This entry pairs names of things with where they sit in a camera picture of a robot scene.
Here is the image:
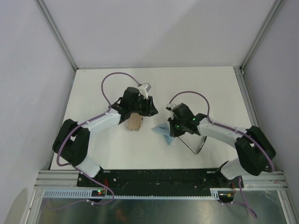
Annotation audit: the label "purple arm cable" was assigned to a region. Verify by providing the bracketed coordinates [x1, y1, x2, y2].
[44, 72, 143, 210]
[169, 91, 275, 219]

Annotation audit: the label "grey slotted cable duct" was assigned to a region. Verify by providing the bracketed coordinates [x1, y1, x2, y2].
[43, 188, 234, 199]

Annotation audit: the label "map print glasses case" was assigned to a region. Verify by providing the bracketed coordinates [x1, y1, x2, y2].
[127, 113, 143, 131]

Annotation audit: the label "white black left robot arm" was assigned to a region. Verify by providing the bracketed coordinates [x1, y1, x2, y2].
[52, 83, 158, 187]

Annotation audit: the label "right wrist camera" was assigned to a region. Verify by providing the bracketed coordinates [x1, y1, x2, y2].
[166, 103, 176, 111]

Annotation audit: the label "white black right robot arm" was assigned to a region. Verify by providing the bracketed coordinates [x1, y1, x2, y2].
[166, 103, 276, 187]

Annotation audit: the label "black aviator sunglasses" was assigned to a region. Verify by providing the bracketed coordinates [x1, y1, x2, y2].
[178, 134, 207, 154]

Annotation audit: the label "light blue cleaning cloth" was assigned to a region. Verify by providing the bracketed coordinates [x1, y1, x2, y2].
[151, 123, 174, 146]

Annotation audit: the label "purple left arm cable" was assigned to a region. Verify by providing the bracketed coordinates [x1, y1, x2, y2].
[44, 72, 143, 210]

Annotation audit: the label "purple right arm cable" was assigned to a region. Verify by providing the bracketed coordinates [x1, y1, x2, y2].
[169, 91, 275, 219]

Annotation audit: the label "aluminium frame rail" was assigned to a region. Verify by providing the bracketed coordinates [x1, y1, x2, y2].
[35, 0, 78, 71]

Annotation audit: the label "front aluminium frame rails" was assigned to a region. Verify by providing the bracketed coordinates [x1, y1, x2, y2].
[34, 170, 289, 190]

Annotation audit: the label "reflective metal sheet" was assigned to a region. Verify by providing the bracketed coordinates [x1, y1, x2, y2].
[37, 191, 287, 224]

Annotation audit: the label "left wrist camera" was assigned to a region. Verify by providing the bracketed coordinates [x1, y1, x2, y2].
[138, 83, 151, 99]

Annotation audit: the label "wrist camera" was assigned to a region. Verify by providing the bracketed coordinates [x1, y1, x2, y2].
[166, 103, 176, 111]
[138, 83, 151, 99]

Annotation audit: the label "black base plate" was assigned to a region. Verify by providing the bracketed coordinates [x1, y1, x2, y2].
[77, 168, 238, 189]

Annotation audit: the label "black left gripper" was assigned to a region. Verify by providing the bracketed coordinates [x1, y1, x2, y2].
[130, 95, 158, 117]

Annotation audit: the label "right aluminium frame post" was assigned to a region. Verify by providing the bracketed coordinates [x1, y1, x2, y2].
[239, 0, 285, 71]

